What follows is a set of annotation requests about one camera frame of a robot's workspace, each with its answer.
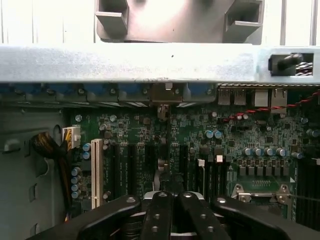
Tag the metal socket cover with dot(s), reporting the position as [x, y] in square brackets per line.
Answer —
[260, 195]

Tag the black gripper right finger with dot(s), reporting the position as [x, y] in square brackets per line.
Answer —
[197, 217]

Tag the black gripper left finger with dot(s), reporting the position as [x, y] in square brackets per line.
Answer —
[157, 217]

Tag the white expansion slot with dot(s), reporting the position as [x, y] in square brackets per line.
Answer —
[97, 172]

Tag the black open PC case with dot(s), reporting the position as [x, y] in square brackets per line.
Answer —
[125, 65]

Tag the black RAM slot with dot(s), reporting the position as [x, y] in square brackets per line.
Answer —
[203, 180]
[302, 190]
[314, 190]

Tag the green motherboard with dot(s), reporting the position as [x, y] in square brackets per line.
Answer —
[190, 120]

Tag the grey parts rack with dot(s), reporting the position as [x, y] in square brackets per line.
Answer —
[175, 20]

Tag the thin metal locking lever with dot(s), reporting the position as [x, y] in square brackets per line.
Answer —
[305, 198]

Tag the black expansion slot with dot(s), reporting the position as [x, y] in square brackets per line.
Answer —
[115, 170]
[133, 170]
[150, 170]
[183, 170]

